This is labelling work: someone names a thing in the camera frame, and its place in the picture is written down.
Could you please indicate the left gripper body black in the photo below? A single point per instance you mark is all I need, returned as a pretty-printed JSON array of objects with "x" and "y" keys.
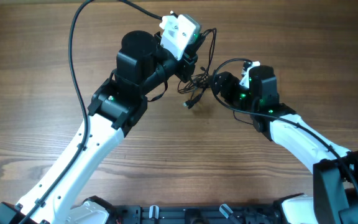
[{"x": 186, "y": 65}]

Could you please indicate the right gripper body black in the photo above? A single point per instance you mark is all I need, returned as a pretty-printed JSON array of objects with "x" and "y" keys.
[{"x": 221, "y": 82}]

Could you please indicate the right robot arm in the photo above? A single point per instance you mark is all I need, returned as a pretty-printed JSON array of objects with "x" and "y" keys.
[{"x": 334, "y": 168}]

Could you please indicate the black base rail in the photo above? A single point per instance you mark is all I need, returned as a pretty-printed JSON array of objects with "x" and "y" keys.
[{"x": 263, "y": 213}]

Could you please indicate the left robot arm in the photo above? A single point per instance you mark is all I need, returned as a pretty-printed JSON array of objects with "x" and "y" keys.
[{"x": 144, "y": 62}]

